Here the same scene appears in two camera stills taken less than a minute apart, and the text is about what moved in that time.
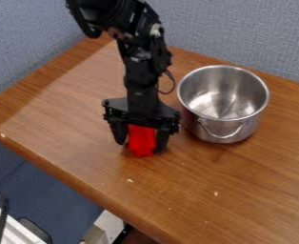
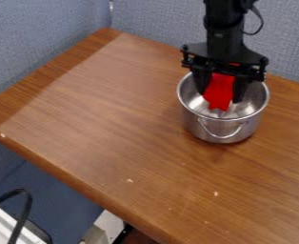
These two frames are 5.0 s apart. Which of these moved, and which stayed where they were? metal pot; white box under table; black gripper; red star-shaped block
Moved: red star-shaped block; black gripper
Stayed: metal pot; white box under table
